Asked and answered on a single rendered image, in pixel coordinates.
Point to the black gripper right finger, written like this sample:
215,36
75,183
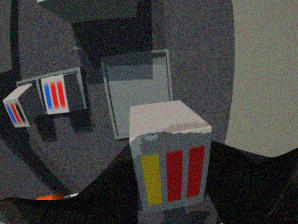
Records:
244,187

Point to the orange-handled screwdriver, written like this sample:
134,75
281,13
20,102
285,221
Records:
58,196

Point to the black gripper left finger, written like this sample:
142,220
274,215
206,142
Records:
110,199

